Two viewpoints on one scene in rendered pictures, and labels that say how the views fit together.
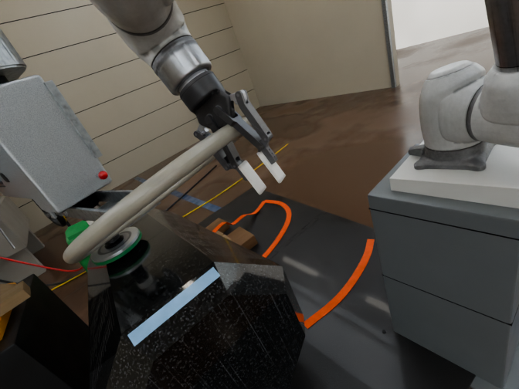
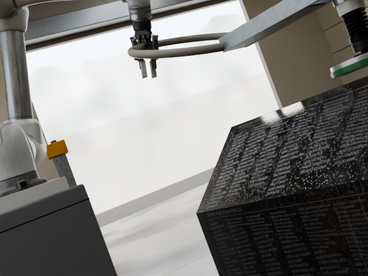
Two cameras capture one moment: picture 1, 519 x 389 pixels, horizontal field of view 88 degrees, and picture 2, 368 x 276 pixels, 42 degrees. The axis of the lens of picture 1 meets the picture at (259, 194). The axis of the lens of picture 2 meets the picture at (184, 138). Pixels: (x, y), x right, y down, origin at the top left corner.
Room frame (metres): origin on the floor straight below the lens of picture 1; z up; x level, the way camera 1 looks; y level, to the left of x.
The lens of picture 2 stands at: (2.43, 0.32, 0.80)
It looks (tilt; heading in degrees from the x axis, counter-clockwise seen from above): 1 degrees up; 189
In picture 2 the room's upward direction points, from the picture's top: 20 degrees counter-clockwise
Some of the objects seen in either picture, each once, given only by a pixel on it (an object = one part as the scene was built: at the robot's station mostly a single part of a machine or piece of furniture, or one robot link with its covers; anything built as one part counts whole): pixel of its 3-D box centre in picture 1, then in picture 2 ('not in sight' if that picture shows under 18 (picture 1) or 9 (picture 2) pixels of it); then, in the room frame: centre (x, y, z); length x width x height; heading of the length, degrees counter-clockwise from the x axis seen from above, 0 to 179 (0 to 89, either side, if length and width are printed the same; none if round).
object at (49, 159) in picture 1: (38, 153); not in sight; (1.13, 0.72, 1.30); 0.36 x 0.22 x 0.45; 46
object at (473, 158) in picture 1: (446, 147); (19, 183); (0.72, -0.60, 0.88); 0.22 x 0.18 x 0.06; 34
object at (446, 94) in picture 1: (454, 104); (8, 149); (0.70, -0.61, 1.02); 0.18 x 0.16 x 0.22; 10
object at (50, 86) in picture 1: (72, 123); not in sight; (1.10, 0.53, 1.35); 0.08 x 0.03 x 0.28; 46
